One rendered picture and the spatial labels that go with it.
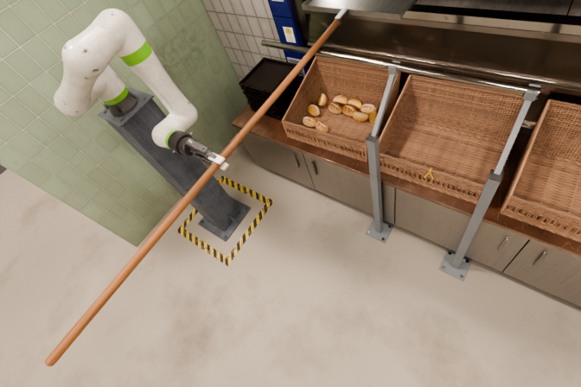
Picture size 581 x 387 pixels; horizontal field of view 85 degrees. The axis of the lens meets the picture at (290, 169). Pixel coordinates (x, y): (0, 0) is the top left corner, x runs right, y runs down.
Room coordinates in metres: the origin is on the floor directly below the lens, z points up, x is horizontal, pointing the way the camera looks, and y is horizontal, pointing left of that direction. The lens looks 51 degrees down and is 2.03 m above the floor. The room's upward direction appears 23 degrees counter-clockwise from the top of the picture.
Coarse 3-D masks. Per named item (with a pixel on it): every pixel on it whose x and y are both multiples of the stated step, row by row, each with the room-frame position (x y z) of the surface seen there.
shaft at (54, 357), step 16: (304, 64) 1.20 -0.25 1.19; (288, 80) 1.13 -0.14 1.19; (272, 96) 1.07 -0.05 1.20; (256, 112) 1.02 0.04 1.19; (208, 176) 0.81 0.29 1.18; (192, 192) 0.77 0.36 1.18; (176, 208) 0.73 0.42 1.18; (144, 256) 0.61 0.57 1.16; (128, 272) 0.57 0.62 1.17; (112, 288) 0.54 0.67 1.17; (96, 304) 0.51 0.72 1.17; (80, 320) 0.47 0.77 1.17
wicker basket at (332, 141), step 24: (336, 72) 1.58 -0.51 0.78; (360, 72) 1.46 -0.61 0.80; (384, 72) 1.35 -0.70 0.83; (312, 96) 1.63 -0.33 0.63; (360, 96) 1.43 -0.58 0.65; (288, 120) 1.45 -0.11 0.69; (336, 120) 1.38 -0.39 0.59; (384, 120) 1.14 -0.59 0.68; (312, 144) 1.27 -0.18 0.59; (336, 144) 1.14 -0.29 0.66; (360, 144) 1.02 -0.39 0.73
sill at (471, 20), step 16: (304, 0) 1.76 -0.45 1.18; (416, 16) 1.24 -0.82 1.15; (432, 16) 1.18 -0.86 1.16; (448, 16) 1.13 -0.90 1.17; (464, 16) 1.08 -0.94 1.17; (480, 16) 1.03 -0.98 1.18; (496, 16) 0.99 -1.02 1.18; (512, 16) 0.95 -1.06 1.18; (528, 16) 0.91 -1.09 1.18; (544, 16) 0.88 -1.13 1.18; (560, 16) 0.84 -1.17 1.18; (576, 16) 0.81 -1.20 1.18; (560, 32) 0.80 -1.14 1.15; (576, 32) 0.77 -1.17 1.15
